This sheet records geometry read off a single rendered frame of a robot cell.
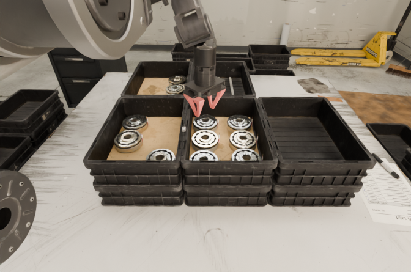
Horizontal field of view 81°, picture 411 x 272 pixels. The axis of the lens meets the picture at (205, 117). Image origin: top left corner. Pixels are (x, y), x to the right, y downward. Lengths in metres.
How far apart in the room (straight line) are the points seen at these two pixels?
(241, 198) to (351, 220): 0.38
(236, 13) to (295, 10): 0.89
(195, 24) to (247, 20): 3.58
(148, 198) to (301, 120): 0.72
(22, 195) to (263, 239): 0.67
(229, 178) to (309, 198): 0.30
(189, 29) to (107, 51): 0.43
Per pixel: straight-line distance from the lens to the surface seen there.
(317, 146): 1.04
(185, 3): 0.60
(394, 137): 2.34
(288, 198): 0.93
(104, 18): 0.18
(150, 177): 0.82
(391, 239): 1.05
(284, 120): 1.13
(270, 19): 4.21
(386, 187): 1.19
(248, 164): 0.75
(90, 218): 0.98
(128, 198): 0.93
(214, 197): 0.87
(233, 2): 4.09
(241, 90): 1.33
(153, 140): 0.99
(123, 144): 0.96
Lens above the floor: 1.46
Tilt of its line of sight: 36 degrees down
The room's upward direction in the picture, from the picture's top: straight up
